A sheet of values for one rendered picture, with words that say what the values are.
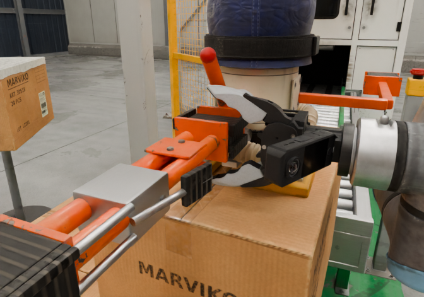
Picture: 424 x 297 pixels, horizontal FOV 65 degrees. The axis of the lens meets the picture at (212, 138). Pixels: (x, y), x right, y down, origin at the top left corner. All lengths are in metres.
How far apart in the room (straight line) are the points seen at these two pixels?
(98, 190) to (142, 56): 1.82
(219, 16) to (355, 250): 0.94
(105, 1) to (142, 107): 11.16
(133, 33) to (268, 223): 1.75
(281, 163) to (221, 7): 0.36
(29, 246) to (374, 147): 0.36
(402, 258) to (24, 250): 0.44
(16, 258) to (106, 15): 13.04
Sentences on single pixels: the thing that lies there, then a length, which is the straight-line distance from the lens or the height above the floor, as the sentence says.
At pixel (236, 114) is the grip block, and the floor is 1.09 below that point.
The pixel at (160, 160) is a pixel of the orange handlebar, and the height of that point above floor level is 1.08.
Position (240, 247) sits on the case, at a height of 0.93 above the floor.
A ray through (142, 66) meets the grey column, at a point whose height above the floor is 0.97.
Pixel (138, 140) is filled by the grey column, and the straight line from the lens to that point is 2.27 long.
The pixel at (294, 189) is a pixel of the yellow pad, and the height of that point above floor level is 0.96.
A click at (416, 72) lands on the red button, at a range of 1.66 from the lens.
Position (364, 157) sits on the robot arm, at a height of 1.08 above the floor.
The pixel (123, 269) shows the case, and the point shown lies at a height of 0.80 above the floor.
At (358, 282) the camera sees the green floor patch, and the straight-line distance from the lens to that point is 1.95.
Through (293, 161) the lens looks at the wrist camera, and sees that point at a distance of 0.38.
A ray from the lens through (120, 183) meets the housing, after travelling 0.33.
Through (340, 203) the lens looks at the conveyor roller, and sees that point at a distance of 1.46.
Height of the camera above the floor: 1.23
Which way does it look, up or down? 19 degrees down
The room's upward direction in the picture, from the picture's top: straight up
